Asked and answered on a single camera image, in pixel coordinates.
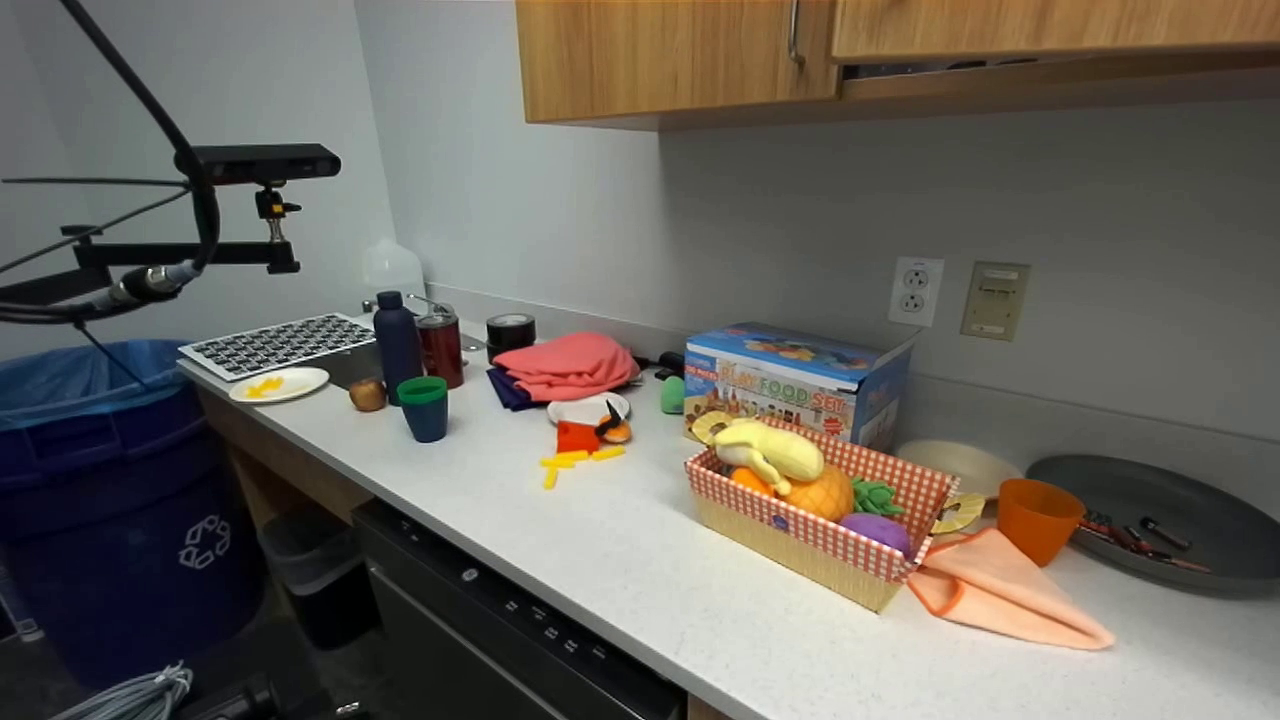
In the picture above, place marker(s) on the wooden base cabinet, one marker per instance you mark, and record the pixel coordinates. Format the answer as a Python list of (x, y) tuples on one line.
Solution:
[(272, 465)]

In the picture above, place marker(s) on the small black toy piece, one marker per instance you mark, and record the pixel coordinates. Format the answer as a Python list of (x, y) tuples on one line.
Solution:
[(604, 413)]

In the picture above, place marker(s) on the pink cloth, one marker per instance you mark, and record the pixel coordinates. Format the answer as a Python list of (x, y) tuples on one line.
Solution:
[(567, 367)]

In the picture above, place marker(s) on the small white plate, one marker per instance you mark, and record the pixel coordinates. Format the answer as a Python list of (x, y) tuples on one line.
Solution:
[(579, 405)]

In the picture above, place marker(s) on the red toy fries container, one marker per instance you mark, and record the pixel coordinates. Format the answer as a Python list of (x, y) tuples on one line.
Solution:
[(579, 437)]

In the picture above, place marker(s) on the yellow toy fry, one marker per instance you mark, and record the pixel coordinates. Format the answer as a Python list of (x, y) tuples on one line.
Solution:
[(602, 454), (561, 471)]

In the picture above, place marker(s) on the navy blue cloth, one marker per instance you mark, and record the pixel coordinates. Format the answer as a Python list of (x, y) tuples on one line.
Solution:
[(514, 388)]

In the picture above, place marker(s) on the black round jar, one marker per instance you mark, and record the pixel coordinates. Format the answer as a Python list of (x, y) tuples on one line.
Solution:
[(508, 332)]

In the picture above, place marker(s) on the yellow toy banana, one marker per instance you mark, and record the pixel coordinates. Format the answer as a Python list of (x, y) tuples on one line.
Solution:
[(764, 449)]

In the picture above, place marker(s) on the blue toy box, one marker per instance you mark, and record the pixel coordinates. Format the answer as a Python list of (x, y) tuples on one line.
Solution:
[(803, 382)]

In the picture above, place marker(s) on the dark red tumbler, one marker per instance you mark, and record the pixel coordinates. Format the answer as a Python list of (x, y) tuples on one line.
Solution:
[(441, 347)]

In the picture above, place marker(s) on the green rimmed navy cup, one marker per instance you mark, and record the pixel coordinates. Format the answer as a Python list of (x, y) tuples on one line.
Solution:
[(425, 411)]

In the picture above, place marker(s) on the orange toy fruit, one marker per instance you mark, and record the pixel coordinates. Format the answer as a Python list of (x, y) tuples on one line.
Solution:
[(825, 499)]

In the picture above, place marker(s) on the navy blue bottle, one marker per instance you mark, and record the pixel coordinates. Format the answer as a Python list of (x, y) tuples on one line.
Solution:
[(398, 341)]

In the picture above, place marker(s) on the clear glass vessel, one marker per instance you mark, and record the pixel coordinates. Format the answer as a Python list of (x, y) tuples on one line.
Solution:
[(391, 272)]

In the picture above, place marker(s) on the green toy vegetable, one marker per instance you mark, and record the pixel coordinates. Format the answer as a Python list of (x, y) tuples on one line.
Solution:
[(876, 499)]

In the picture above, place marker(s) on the small brown toy food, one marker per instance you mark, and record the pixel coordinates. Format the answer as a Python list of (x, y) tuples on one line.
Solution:
[(370, 393)]

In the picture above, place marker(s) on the purple toy fruit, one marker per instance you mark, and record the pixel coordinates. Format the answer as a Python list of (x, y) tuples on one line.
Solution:
[(876, 535)]

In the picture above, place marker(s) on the black built-in dishwasher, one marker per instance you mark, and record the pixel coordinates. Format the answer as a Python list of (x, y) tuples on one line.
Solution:
[(495, 624)]

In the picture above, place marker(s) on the cream round bowl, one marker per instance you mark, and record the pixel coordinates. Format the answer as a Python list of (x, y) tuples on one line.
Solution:
[(960, 465)]

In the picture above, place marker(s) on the yellow toy lemon slice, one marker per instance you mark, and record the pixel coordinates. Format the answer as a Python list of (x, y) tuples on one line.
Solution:
[(960, 516)]

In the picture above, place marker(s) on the grey grid dish rack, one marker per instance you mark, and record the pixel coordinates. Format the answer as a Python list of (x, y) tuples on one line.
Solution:
[(272, 347)]

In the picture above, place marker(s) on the yellow toy food piece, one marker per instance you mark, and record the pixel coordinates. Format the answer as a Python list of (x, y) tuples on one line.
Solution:
[(267, 387)]

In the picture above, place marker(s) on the small black trash bin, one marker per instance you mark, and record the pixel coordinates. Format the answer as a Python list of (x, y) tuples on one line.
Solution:
[(321, 580)]

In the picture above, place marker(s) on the orange plastic cup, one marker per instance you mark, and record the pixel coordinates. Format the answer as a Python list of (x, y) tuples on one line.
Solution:
[(1039, 520)]

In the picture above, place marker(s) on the orange paper napkin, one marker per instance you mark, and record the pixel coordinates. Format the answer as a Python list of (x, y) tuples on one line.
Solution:
[(1001, 594)]

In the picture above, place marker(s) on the red brown sticks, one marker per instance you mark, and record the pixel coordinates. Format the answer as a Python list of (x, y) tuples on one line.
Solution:
[(1135, 541)]

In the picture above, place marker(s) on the dark grey round plate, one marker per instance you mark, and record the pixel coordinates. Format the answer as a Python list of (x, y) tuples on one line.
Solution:
[(1160, 524)]

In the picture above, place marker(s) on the blue recycling bin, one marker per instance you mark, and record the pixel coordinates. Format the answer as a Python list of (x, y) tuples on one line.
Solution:
[(123, 535)]

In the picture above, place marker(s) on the white wall power outlet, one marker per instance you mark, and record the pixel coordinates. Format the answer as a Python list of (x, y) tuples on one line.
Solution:
[(915, 290)]

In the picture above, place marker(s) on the beige wall switch plate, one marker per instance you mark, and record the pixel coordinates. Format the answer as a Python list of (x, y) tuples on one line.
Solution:
[(994, 298)]

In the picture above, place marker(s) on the black stereo camera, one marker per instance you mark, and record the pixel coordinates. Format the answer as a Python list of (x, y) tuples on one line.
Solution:
[(263, 163)]

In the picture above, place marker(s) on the black boom camera stand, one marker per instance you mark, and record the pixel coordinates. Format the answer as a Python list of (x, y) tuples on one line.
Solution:
[(173, 254)]

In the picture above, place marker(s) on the wooden wall cabinet body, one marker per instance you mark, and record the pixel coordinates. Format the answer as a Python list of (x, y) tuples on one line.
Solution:
[(1043, 86)]

